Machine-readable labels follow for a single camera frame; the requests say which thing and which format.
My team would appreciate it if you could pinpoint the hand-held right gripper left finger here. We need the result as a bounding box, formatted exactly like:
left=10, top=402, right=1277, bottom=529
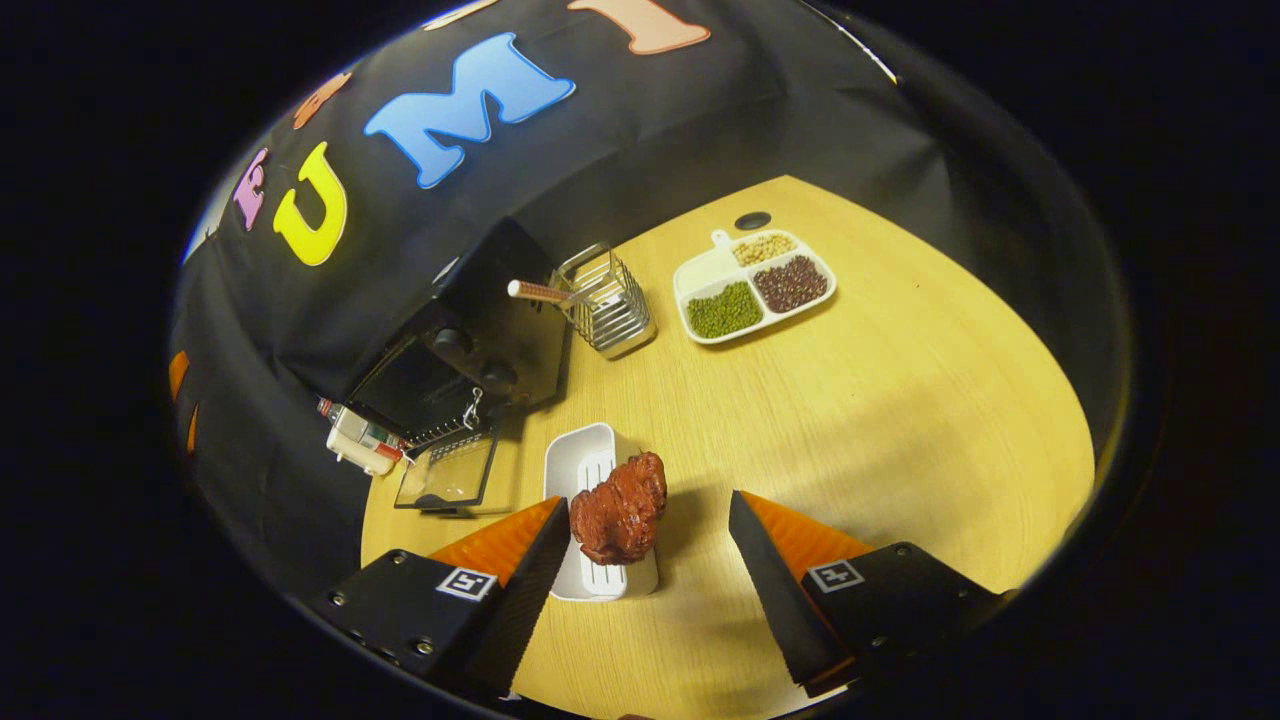
left=315, top=497, right=573, bottom=701

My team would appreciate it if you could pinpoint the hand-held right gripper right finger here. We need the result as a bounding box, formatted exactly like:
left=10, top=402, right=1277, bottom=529
left=728, top=490, right=1006, bottom=699

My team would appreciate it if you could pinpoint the red braised meat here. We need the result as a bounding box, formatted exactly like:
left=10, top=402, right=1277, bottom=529
left=568, top=451, right=669, bottom=567

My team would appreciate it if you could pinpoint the black electric oven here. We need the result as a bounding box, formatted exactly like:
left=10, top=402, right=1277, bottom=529
left=345, top=218, right=571, bottom=513

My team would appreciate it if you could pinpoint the white toaster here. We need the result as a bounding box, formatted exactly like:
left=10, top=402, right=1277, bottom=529
left=325, top=428, right=401, bottom=478

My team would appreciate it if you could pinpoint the white rectangular tray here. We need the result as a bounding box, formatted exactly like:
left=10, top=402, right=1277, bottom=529
left=543, top=422, right=661, bottom=603

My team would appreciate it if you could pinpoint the clear bottle with red label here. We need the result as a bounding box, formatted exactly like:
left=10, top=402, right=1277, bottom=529
left=317, top=398, right=409, bottom=463

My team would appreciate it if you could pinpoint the white divided bean plate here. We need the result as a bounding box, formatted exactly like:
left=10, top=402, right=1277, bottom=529
left=672, top=228, right=838, bottom=346

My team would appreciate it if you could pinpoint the black backdrop cloth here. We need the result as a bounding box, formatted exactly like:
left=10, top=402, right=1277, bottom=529
left=170, top=0, right=1136, bottom=601

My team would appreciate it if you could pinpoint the metal wire utensil holder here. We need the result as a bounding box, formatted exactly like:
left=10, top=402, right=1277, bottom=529
left=550, top=243, right=658, bottom=361

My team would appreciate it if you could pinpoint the red-handled utensil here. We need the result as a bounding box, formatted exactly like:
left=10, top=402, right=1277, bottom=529
left=507, top=279, right=591, bottom=309

